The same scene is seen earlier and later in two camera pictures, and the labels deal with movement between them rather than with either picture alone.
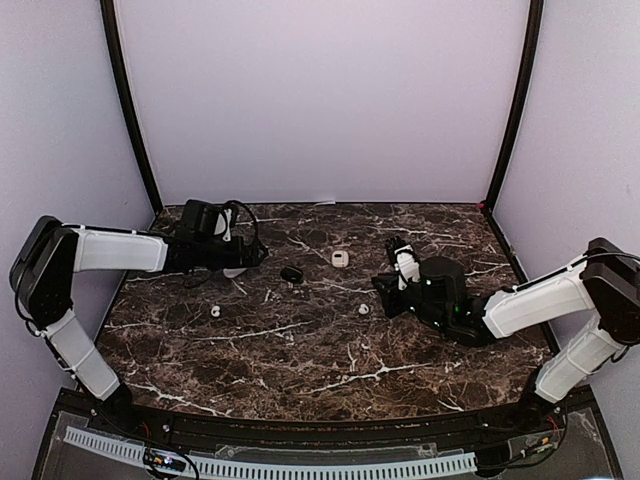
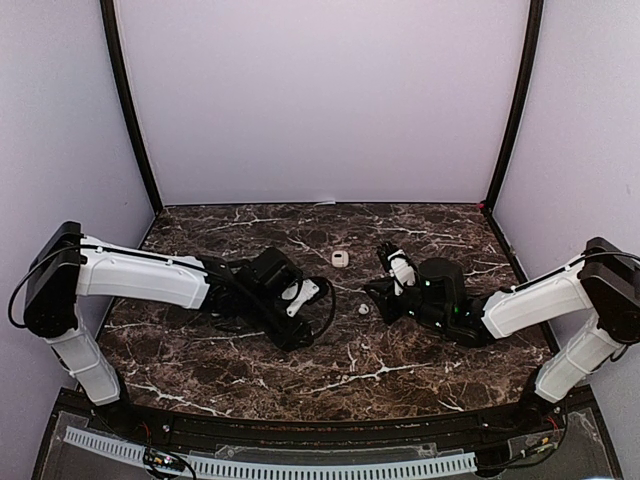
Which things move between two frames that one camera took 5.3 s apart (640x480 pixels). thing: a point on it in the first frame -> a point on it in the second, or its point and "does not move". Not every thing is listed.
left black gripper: x=238 y=260 -> x=287 y=339
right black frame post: x=531 y=41 does not move
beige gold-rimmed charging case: x=340 y=258 does not move
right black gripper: x=388 y=294 does not move
